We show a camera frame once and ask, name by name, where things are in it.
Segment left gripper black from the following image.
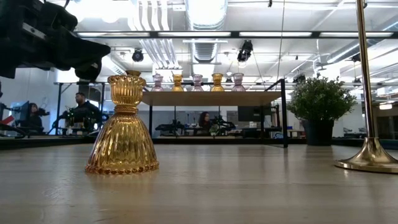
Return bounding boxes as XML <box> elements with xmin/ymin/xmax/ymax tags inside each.
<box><xmin>0</xmin><ymin>0</ymin><xmax>111</xmax><ymax>81</ymax></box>

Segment silver ventilation duct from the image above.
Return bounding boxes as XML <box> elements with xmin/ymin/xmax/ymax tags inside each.
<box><xmin>185</xmin><ymin>0</ymin><xmax>229</xmax><ymax>30</ymax></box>

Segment pink ribbed glass candle holder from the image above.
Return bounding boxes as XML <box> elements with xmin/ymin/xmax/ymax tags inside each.
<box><xmin>191</xmin><ymin>73</ymin><xmax>205</xmax><ymax>92</ymax></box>
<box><xmin>231</xmin><ymin>72</ymin><xmax>246</xmax><ymax>92</ymax></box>
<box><xmin>151</xmin><ymin>73</ymin><xmax>165</xmax><ymax>92</ymax></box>

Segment ceiling vent grille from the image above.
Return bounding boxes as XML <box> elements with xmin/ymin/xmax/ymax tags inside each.
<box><xmin>193</xmin><ymin>42</ymin><xmax>216</xmax><ymax>63</ymax></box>

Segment thin hanging cable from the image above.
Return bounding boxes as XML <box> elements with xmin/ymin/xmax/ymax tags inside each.
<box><xmin>276</xmin><ymin>0</ymin><xmax>286</xmax><ymax>82</ymax></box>

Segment amber ribbed glass candle holder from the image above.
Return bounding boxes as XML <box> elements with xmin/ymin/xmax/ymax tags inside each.
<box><xmin>85</xmin><ymin>74</ymin><xmax>160</xmax><ymax>175</ymax></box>
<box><xmin>210</xmin><ymin>72</ymin><xmax>225</xmax><ymax>92</ymax></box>
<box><xmin>171</xmin><ymin>73</ymin><xmax>185</xmax><ymax>92</ymax></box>

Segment black aluminium table frame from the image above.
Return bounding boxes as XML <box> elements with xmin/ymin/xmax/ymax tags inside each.
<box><xmin>0</xmin><ymin>136</ymin><xmax>398</xmax><ymax>151</ymax></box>

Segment person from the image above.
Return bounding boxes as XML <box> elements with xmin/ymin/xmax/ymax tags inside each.
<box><xmin>198</xmin><ymin>111</ymin><xmax>212</xmax><ymax>131</ymax></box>
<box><xmin>21</xmin><ymin>102</ymin><xmax>45</xmax><ymax>131</ymax></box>
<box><xmin>63</xmin><ymin>92</ymin><xmax>103</xmax><ymax>133</ymax></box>

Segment dark computer monitor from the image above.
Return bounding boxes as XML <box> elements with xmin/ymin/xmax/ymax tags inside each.
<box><xmin>238</xmin><ymin>106</ymin><xmax>264</xmax><ymax>123</ymax></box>

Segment green potted plant black pot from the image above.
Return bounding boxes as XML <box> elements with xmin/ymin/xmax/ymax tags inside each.
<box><xmin>286</xmin><ymin>74</ymin><xmax>358</xmax><ymax>146</ymax></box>

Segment wooden shelf black metal legs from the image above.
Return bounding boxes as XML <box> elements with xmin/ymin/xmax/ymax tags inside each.
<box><xmin>141</xmin><ymin>78</ymin><xmax>289</xmax><ymax>149</ymax></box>

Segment tallest brass candlestick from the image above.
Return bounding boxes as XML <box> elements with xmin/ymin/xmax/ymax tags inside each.
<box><xmin>335</xmin><ymin>0</ymin><xmax>398</xmax><ymax>174</ymax></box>

